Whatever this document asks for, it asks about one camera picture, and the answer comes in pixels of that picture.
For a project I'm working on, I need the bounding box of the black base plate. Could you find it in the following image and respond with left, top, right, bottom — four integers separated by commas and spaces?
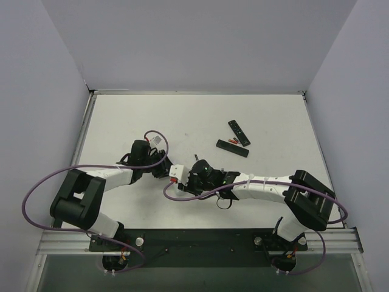
89, 228, 308, 268

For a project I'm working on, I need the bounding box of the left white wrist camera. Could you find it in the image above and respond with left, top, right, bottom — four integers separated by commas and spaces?
148, 136, 162, 148

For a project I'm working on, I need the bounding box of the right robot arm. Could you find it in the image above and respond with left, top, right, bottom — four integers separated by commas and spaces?
169, 159, 336, 242

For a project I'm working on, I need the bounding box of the aluminium front rail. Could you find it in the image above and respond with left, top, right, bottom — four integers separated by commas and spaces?
36, 228, 363, 255

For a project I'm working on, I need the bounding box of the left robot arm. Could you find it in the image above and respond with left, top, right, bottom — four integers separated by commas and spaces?
50, 140, 173, 251

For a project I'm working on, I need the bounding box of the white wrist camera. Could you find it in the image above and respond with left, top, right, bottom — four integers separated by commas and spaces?
148, 136, 162, 148
169, 164, 190, 185

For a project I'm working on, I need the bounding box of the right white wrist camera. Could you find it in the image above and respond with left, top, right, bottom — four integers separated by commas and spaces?
169, 164, 190, 185

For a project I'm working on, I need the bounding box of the wide black remote control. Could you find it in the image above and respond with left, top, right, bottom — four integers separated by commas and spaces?
216, 139, 249, 158

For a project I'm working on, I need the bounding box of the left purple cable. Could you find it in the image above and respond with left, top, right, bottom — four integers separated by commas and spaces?
22, 130, 171, 273

